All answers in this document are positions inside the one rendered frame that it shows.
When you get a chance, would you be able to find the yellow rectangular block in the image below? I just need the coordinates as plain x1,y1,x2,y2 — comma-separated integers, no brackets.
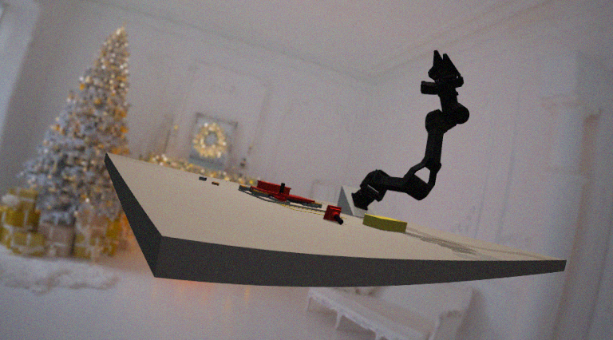
362,214,407,232

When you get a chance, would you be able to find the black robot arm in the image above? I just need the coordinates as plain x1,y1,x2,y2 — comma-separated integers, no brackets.
351,79,469,210

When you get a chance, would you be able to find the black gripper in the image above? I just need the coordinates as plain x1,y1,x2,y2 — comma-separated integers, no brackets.
428,50,464,102

